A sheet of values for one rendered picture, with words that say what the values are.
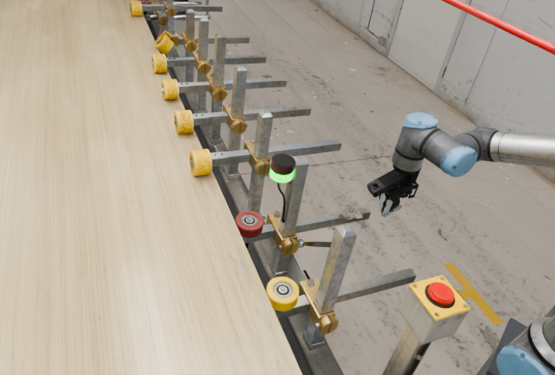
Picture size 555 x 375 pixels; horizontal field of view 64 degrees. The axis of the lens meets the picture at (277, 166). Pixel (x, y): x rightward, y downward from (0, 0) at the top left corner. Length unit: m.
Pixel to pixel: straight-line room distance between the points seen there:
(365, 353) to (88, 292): 1.38
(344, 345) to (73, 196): 1.36
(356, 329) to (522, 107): 2.46
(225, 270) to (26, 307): 0.44
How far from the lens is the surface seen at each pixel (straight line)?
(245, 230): 1.23
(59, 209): 1.33
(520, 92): 4.03
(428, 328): 0.76
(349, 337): 2.19
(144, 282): 1.11
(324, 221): 1.37
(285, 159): 1.11
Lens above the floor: 1.76
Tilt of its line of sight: 35 degrees down
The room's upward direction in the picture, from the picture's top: 9 degrees clockwise
